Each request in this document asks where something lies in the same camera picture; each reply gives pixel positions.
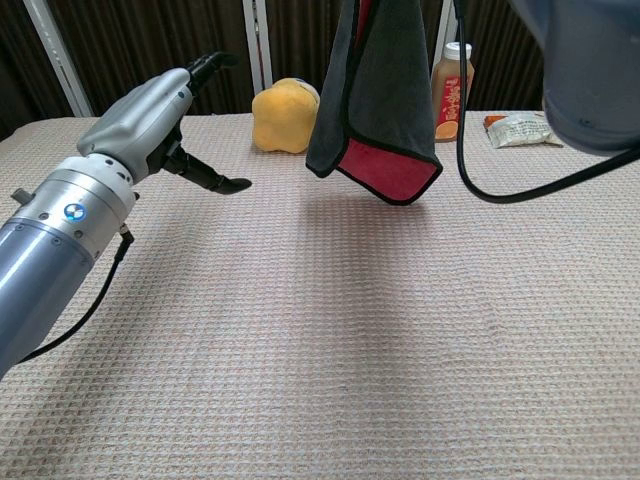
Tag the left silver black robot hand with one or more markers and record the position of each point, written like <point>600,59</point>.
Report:
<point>140,120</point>

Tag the grey and red cloth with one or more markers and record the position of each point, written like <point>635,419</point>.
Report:
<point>380,75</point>

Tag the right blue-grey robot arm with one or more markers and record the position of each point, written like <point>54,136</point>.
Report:
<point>585,75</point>

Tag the yellow plush toy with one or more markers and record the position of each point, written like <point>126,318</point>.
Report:
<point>280,120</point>

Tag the dark pleated curtain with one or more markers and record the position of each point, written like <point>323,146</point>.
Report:
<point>125,40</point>

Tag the pink woven tablecloth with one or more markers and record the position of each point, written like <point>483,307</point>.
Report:
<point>300,325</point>

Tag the brown juice bottle white cap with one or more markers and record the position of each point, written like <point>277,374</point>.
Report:
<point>450,100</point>

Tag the orange white snack packet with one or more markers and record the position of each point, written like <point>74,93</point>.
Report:
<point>520,130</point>

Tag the white metal frame post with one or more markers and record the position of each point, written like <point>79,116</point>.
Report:
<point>57,60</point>
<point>256,45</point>
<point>447,20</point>

